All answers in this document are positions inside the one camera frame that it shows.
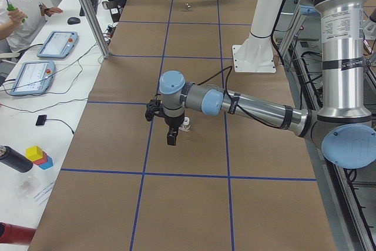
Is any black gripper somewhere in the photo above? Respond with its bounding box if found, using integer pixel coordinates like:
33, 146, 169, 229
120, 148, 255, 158
164, 113, 185, 146

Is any white PPR pipe fitting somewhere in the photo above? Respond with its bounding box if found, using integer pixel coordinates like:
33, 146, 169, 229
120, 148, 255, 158
179, 116, 190, 132

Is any silver metal valve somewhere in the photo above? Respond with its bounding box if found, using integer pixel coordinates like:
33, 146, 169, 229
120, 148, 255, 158
185, 3, 191, 12

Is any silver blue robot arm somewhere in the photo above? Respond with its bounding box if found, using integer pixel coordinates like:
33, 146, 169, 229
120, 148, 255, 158
159, 0, 375, 169

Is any blue block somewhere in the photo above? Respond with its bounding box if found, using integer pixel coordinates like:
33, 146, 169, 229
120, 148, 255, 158
38, 156, 53, 170

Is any red block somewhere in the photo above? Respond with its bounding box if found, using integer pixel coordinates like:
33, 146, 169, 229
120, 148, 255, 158
33, 151, 48, 166

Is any small black box device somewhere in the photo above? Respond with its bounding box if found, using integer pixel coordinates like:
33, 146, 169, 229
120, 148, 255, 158
35, 115, 47, 126

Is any yellow block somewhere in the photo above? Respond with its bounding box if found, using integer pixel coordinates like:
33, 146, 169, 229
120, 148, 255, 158
25, 146, 43, 163

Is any upper blue teach pendant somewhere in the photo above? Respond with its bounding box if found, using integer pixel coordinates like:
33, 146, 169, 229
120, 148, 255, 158
37, 31, 79, 59

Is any blue teach pendant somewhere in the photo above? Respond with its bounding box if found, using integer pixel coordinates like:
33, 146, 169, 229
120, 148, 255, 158
7, 61, 55, 96
37, 31, 79, 59

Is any lower blue teach pendant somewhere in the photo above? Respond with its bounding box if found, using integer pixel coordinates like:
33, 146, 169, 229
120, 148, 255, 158
7, 61, 55, 96

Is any black computer mouse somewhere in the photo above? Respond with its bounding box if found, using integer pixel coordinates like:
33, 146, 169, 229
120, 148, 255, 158
67, 16, 80, 25

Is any black keyboard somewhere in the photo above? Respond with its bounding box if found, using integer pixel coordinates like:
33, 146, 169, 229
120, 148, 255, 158
79, 0, 100, 16

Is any black water bottle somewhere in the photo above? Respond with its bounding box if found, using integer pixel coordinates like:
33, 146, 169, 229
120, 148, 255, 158
1, 145, 33, 173

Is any red cylinder object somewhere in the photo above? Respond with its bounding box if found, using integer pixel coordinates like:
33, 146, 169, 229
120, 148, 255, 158
1, 222, 36, 246

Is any person in white shirt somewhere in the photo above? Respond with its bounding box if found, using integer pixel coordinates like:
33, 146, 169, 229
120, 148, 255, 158
1, 0, 63, 52

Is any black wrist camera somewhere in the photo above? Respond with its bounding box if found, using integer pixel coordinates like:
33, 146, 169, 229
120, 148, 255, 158
145, 99, 164, 122

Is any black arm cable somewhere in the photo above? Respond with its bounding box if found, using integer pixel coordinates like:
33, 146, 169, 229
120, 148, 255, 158
192, 65, 283, 130

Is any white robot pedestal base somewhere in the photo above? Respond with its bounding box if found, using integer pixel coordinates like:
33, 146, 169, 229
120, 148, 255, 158
232, 0, 283, 73

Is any aluminium frame post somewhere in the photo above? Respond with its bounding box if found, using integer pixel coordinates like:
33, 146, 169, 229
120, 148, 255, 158
79, 0, 110, 59

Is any green handled screwdriver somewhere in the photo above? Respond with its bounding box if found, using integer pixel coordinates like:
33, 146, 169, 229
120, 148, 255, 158
1, 0, 28, 27

